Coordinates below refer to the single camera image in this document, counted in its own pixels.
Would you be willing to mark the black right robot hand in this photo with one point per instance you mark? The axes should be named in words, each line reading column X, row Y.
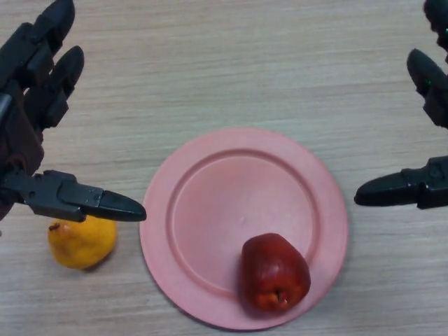
column 388, row 189

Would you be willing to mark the yellow pear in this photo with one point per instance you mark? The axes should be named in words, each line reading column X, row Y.
column 80, row 245

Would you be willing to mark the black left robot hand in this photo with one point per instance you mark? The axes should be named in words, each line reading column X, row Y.
column 21, row 105

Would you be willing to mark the red apple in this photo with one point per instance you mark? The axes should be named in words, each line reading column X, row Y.
column 273, row 269

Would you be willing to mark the pink round plate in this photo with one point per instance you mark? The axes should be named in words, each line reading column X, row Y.
column 217, row 217

